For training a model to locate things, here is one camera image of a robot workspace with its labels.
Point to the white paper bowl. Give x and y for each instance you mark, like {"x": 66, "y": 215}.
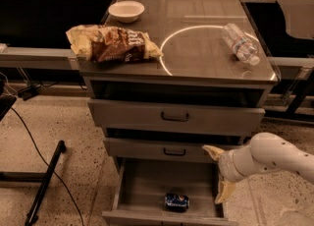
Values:
{"x": 126, "y": 11}

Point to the blue pepsi can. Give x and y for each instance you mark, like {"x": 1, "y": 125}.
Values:
{"x": 175, "y": 202}

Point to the brown yellow chip bag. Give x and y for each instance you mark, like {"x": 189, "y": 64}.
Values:
{"x": 103, "y": 44}

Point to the clear plastic water bottle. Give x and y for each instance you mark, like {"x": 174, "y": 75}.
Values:
{"x": 241, "y": 45}

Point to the grey drawer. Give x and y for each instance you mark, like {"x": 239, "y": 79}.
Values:
{"x": 175, "y": 118}
{"x": 157, "y": 150}
{"x": 143, "y": 183}

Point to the black metal stand leg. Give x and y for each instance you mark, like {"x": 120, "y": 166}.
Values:
{"x": 43, "y": 179}

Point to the grey top drawer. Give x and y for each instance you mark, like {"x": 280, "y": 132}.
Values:
{"x": 175, "y": 118}

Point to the grey drawer cabinet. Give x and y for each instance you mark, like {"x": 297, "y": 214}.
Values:
{"x": 197, "y": 67}

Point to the grey middle drawer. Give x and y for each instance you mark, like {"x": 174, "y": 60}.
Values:
{"x": 157, "y": 150}

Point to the grey bottom drawer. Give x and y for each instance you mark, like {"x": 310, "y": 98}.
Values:
{"x": 143, "y": 183}

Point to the grey left side bench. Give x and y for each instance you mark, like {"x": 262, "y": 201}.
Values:
{"x": 37, "y": 58}

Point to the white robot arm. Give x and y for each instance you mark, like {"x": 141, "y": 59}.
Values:
{"x": 265, "y": 153}

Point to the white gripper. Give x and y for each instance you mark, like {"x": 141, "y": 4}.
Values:
{"x": 226, "y": 165}

